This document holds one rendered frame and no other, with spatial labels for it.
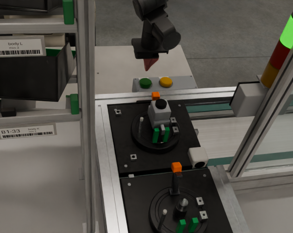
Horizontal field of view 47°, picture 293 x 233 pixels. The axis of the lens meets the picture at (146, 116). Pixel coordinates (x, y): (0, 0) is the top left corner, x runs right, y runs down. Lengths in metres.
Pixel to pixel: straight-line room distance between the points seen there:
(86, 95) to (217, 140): 0.63
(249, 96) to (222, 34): 2.56
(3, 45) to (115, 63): 0.92
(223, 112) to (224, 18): 2.47
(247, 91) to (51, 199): 0.58
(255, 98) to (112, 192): 0.41
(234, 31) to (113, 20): 1.14
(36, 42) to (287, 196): 0.87
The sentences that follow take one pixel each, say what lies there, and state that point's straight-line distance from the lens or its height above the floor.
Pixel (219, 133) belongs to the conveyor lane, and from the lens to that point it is 1.08.
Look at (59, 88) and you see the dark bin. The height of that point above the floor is 1.32.
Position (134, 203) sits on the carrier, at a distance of 0.83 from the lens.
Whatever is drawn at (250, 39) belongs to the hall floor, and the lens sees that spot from 3.33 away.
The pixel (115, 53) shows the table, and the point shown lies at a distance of 1.39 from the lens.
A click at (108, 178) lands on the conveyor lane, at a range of 0.88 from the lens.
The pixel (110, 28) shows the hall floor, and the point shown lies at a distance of 3.09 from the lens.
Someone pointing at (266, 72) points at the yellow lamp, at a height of 1.29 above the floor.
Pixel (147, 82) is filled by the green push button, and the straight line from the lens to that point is 1.10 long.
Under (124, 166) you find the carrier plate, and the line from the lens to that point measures 0.88.
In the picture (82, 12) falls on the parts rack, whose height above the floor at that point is 1.49.
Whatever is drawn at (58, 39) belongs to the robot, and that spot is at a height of 0.80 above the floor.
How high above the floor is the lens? 1.70
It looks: 47 degrees down
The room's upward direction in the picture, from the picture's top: 9 degrees clockwise
